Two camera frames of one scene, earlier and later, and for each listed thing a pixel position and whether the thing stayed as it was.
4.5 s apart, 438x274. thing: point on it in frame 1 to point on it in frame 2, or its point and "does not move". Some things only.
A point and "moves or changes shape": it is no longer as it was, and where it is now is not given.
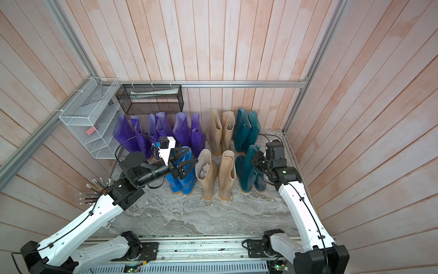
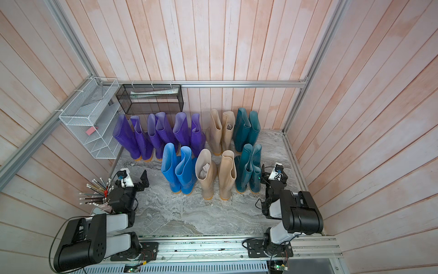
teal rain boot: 242,131 does not move
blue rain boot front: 188,184 does not move
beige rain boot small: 206,173 does not move
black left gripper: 179,171 to 144,178
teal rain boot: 260,182 moves or changes shape
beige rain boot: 227,175 does not move
